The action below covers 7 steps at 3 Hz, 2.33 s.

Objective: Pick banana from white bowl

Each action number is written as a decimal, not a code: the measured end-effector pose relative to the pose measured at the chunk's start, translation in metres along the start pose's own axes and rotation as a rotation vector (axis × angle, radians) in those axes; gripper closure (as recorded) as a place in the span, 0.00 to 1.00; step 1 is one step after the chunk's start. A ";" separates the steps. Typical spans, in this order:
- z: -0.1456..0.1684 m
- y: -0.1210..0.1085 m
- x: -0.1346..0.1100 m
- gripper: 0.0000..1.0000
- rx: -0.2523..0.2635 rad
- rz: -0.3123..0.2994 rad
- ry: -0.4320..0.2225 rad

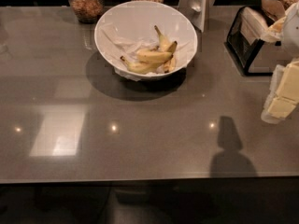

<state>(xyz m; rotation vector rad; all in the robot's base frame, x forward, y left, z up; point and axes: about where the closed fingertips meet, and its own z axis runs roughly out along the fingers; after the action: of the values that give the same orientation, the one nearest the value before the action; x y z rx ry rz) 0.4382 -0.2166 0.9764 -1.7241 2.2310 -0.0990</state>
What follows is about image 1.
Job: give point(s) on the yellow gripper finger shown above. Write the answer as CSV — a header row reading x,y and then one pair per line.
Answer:
x,y
288,87
280,108

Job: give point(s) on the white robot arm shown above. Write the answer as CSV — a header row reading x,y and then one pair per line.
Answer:
x,y
290,37

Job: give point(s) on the small right yellow banana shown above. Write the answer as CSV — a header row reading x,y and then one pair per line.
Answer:
x,y
170,65

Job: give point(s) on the upright yellow banana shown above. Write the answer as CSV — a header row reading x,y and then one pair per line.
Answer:
x,y
164,43

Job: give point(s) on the white bowl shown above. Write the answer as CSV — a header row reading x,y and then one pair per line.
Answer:
x,y
136,19

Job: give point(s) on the white paper towel in bowl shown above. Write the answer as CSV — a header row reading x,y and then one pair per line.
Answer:
x,y
114,46

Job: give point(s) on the black and silver toaster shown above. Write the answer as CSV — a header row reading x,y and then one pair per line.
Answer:
x,y
252,56

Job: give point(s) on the brown paper bag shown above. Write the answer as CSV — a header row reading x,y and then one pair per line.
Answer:
x,y
273,9

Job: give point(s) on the glass jar with nuts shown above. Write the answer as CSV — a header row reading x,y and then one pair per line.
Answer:
x,y
87,11

